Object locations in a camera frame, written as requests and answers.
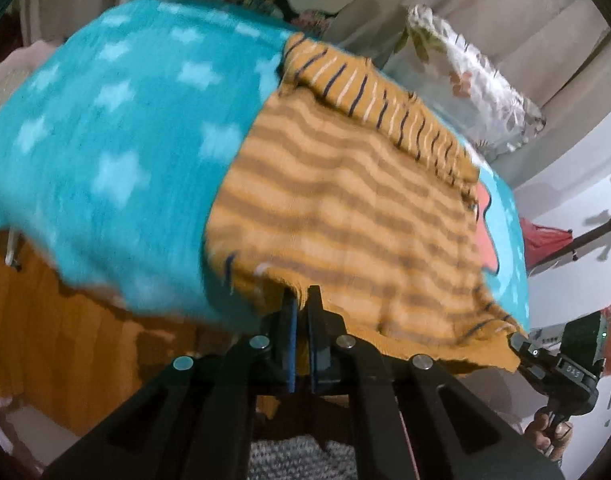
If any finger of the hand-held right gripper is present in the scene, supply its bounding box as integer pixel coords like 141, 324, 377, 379
508, 332, 538, 367

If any red cloth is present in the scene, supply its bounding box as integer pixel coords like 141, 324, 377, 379
519, 217, 573, 273

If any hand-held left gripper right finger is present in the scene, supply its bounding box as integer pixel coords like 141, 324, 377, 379
306, 285, 566, 480

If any orange wooden furniture panel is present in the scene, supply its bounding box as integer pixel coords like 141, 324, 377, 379
0, 227, 246, 438

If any orange striped small garment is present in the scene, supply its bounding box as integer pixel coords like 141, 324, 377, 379
203, 31, 529, 376

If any grey knitted mat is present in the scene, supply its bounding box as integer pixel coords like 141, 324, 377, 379
248, 435, 359, 480

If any person's right hand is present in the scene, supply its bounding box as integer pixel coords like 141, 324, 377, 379
524, 406, 573, 467

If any white floral pillow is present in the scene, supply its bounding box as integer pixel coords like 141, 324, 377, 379
385, 4, 547, 158

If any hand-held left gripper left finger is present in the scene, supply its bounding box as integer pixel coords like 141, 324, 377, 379
40, 287, 299, 480

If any teal star print blanket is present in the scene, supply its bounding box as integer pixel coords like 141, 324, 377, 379
0, 0, 531, 333

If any dark wooden coat rack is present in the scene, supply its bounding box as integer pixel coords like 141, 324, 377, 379
568, 209, 611, 262

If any beige curtain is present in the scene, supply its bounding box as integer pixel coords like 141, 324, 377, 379
330, 0, 611, 116

